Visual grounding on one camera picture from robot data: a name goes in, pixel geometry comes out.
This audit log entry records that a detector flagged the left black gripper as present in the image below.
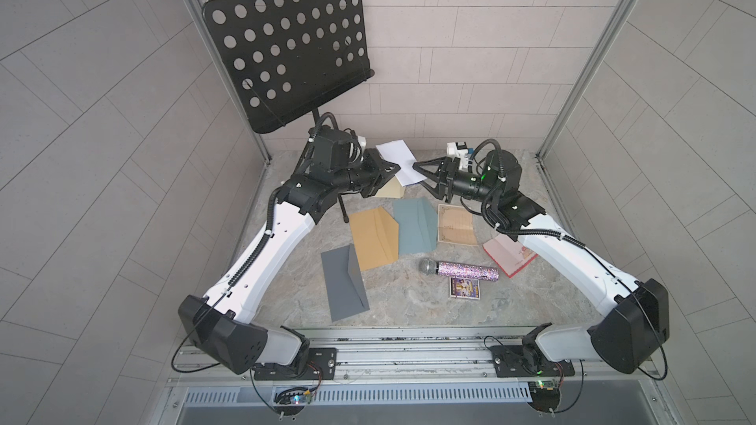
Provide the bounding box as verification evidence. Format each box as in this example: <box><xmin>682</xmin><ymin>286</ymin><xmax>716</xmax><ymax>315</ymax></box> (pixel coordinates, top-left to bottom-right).
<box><xmin>328</xmin><ymin>148</ymin><xmax>400</xmax><ymax>198</ymax></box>

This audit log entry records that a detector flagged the cream yellow envelope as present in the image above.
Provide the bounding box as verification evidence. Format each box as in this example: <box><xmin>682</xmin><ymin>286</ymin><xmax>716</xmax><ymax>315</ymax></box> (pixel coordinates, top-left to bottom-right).
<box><xmin>375</xmin><ymin>177</ymin><xmax>406</xmax><ymax>199</ymax></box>

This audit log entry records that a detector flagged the blue bordered white letter paper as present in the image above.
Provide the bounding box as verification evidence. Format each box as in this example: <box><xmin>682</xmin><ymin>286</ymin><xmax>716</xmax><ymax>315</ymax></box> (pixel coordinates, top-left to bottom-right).
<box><xmin>376</xmin><ymin>140</ymin><xmax>426</xmax><ymax>187</ymax></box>

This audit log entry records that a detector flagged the light blue envelope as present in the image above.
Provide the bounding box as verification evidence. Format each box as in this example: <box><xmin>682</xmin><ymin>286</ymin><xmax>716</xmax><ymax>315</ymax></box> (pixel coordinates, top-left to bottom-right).
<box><xmin>393</xmin><ymin>198</ymin><xmax>438</xmax><ymax>256</ymax></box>

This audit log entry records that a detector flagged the tan kraft envelope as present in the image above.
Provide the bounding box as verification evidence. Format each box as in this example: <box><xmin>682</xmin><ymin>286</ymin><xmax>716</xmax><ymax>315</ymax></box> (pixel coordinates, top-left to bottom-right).
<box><xmin>350</xmin><ymin>208</ymin><xmax>399</xmax><ymax>272</ymax></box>

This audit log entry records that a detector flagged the pink white letter paper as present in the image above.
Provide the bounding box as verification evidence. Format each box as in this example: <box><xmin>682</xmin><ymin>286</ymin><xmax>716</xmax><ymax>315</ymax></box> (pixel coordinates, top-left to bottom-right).
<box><xmin>482</xmin><ymin>234</ymin><xmax>537</xmax><ymax>279</ymax></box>

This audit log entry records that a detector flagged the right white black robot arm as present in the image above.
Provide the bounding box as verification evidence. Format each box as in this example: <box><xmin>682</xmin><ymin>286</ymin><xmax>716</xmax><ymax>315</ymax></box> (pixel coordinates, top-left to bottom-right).
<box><xmin>413</xmin><ymin>139</ymin><xmax>669</xmax><ymax>374</ymax></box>

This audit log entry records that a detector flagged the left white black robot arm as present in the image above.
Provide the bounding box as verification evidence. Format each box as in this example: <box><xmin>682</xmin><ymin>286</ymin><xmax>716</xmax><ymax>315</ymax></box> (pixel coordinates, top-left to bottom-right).
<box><xmin>178</xmin><ymin>112</ymin><xmax>401</xmax><ymax>378</ymax></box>

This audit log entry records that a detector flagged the dark grey envelope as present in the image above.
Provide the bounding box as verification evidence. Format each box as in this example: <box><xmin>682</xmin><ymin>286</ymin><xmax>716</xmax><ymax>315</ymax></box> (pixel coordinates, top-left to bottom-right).
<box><xmin>321</xmin><ymin>244</ymin><xmax>370</xmax><ymax>322</ymax></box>

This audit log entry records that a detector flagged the purple glitter microphone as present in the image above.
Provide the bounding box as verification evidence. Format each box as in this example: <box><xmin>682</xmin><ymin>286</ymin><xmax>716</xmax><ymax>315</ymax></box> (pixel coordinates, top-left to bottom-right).
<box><xmin>419</xmin><ymin>258</ymin><xmax>500</xmax><ymax>283</ymax></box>

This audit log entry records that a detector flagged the small colourful card box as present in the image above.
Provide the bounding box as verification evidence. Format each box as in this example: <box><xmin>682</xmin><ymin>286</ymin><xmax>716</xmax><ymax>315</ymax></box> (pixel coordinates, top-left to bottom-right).
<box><xmin>450</xmin><ymin>277</ymin><xmax>480</xmax><ymax>300</ymax></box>

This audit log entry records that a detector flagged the black perforated music stand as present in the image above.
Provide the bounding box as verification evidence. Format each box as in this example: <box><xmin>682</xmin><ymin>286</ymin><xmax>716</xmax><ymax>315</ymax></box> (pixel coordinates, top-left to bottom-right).
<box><xmin>202</xmin><ymin>0</ymin><xmax>376</xmax><ymax>181</ymax></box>

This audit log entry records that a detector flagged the left circuit board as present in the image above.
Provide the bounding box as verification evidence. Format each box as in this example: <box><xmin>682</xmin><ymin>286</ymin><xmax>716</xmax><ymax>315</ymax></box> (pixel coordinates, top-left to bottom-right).
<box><xmin>273</xmin><ymin>387</ymin><xmax>314</xmax><ymax>417</ymax></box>

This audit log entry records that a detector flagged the circuit board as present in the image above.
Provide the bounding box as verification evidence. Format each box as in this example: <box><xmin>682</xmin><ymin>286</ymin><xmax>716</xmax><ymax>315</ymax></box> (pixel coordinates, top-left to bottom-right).
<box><xmin>528</xmin><ymin>380</ymin><xmax>561</xmax><ymax>414</ymax></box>
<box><xmin>273</xmin><ymin>387</ymin><xmax>314</xmax><ymax>417</ymax></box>

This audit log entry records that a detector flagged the right circuit board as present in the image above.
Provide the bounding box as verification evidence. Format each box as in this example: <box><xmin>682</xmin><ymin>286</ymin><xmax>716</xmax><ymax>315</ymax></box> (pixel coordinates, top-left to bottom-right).
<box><xmin>528</xmin><ymin>380</ymin><xmax>561</xmax><ymax>414</ymax></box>

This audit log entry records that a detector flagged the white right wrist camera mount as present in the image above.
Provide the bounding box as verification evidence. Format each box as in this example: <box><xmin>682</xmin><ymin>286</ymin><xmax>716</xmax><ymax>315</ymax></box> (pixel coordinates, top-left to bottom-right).
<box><xmin>446</xmin><ymin>142</ymin><xmax>474</xmax><ymax>172</ymax></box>

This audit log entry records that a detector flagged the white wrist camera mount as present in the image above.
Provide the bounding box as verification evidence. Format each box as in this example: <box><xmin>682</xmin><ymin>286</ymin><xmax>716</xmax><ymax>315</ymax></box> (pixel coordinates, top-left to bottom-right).
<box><xmin>446</xmin><ymin>142</ymin><xmax>474</xmax><ymax>172</ymax></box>
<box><xmin>352</xmin><ymin>136</ymin><xmax>366</xmax><ymax>163</ymax></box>

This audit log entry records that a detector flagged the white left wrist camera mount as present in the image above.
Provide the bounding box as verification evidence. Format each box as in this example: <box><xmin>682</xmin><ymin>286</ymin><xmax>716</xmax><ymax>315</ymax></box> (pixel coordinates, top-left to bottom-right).
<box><xmin>352</xmin><ymin>136</ymin><xmax>366</xmax><ymax>163</ymax></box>

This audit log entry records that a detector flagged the aluminium mounting rail frame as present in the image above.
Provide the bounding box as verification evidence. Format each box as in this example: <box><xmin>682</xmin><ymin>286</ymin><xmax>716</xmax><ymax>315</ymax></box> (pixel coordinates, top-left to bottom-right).
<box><xmin>167</xmin><ymin>323</ymin><xmax>660</xmax><ymax>391</ymax></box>

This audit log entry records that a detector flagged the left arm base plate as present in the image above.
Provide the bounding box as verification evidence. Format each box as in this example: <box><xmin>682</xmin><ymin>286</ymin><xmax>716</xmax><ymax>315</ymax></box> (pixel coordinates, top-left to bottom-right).
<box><xmin>253</xmin><ymin>347</ymin><xmax>338</xmax><ymax>381</ymax></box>

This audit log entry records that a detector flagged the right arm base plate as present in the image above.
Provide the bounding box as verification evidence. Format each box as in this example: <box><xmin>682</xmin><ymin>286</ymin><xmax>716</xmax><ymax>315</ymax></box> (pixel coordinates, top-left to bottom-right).
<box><xmin>486</xmin><ymin>344</ymin><xmax>576</xmax><ymax>379</ymax></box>

